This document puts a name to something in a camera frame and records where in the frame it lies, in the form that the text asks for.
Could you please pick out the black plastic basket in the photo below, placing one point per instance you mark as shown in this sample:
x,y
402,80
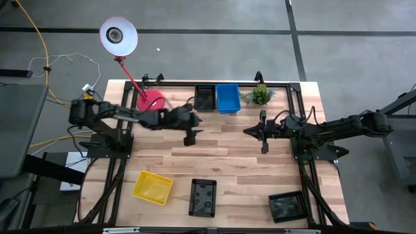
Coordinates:
x,y
205,99
287,207
202,198

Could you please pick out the red desk lamp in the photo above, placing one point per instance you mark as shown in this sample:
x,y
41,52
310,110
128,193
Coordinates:
x,y
118,35

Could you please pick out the black frame clamp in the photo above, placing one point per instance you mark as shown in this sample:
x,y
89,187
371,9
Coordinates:
x,y
259,77
145,78
159,78

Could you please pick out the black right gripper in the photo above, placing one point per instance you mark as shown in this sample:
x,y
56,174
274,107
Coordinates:
x,y
265,131

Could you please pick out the white power adapter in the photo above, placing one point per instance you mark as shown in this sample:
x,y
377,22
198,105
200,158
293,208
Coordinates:
x,y
87,88

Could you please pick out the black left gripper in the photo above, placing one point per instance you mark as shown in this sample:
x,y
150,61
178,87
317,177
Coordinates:
x,y
182,118

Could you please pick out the pale green trailing plant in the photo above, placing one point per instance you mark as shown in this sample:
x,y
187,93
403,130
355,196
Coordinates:
x,y
247,97

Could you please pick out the grey metal stand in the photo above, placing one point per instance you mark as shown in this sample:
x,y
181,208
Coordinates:
x,y
395,152

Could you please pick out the black desk support beam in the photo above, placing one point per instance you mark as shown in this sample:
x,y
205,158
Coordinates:
x,y
52,169

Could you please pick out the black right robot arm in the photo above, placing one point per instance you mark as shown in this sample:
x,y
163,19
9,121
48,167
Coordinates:
x,y
341,125

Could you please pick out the yellow plastic basket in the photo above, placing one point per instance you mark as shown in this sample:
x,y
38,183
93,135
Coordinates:
x,y
152,188

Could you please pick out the silver metal bracket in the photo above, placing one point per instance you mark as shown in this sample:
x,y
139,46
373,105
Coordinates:
x,y
120,230
302,231

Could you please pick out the green potted plant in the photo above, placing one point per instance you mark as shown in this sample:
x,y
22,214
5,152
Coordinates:
x,y
261,95

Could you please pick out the blue plastic basket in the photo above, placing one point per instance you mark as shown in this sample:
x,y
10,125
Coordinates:
x,y
228,99

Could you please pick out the black aluminium table frame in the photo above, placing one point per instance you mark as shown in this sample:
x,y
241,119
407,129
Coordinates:
x,y
182,84

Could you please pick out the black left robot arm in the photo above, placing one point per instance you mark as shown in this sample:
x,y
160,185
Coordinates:
x,y
97,112

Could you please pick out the grey desk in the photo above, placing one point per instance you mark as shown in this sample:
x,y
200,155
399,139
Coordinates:
x,y
19,130

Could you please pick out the white paper box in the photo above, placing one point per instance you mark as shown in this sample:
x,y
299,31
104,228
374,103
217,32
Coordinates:
x,y
78,159

